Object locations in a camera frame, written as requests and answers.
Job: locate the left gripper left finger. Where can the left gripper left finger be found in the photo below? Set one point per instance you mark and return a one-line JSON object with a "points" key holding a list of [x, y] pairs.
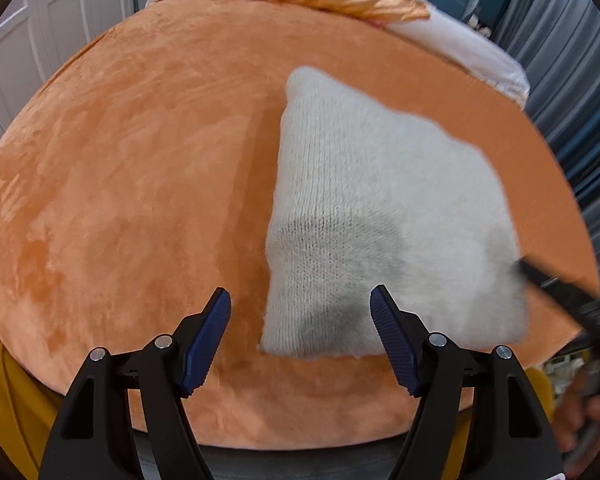
{"points": [[92, 436]]}

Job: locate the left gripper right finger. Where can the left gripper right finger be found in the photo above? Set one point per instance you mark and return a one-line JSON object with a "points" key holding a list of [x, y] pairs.
{"points": [[509, 434]]}

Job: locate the white knit sweater black hearts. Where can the white knit sweater black hearts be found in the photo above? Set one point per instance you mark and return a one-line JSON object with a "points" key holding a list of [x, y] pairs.
{"points": [[367, 196]]}

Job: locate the person's right hand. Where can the person's right hand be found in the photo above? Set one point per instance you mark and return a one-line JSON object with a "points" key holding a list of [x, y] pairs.
{"points": [[572, 412]]}

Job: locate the grey blue curtain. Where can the grey blue curtain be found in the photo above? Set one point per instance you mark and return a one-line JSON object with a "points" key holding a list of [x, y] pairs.
{"points": [[557, 42]]}

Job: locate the orange velvet bed cover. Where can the orange velvet bed cover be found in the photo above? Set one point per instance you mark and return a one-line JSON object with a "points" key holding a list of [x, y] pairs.
{"points": [[140, 178]]}

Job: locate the white pillow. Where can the white pillow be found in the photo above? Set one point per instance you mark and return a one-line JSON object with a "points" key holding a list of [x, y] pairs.
{"points": [[460, 44]]}

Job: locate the white wardrobe doors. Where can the white wardrobe doors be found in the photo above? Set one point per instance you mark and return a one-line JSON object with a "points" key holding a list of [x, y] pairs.
{"points": [[38, 36]]}

